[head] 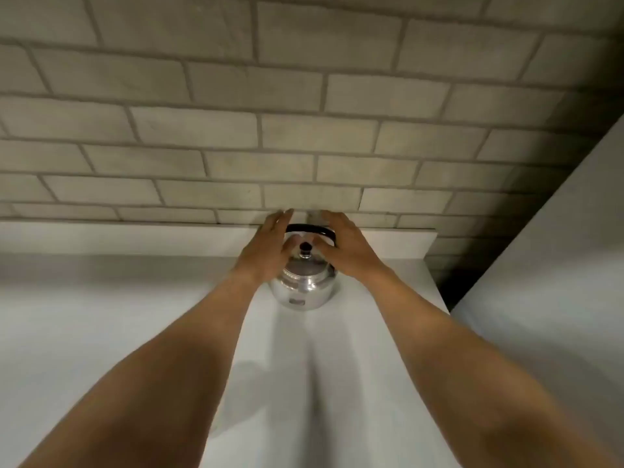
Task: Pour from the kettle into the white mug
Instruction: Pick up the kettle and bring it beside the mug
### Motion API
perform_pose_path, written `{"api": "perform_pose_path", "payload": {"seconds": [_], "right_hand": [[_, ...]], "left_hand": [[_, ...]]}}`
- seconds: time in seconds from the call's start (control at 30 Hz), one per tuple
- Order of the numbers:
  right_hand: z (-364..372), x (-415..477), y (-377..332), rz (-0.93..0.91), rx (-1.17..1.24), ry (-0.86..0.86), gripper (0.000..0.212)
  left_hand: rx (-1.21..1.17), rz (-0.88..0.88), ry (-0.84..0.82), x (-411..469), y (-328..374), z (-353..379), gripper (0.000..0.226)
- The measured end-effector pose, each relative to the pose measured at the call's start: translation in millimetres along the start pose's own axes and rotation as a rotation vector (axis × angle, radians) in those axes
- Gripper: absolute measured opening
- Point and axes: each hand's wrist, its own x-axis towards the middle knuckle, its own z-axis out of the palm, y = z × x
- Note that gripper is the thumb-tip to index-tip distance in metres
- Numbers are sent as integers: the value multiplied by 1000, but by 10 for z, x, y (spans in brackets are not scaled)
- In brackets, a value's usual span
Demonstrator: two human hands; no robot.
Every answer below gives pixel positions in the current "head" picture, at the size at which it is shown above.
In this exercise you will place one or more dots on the person's right hand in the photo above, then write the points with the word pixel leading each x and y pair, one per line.
pixel 353 253

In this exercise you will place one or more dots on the person's left thumb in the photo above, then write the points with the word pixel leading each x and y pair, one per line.
pixel 289 248

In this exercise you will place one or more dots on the person's left forearm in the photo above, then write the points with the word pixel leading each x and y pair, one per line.
pixel 161 385

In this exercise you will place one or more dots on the person's right thumb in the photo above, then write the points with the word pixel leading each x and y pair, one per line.
pixel 324 247

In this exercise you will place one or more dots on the person's left hand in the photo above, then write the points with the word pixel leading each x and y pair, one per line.
pixel 263 253

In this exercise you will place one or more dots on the person's right forearm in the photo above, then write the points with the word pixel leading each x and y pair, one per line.
pixel 468 385

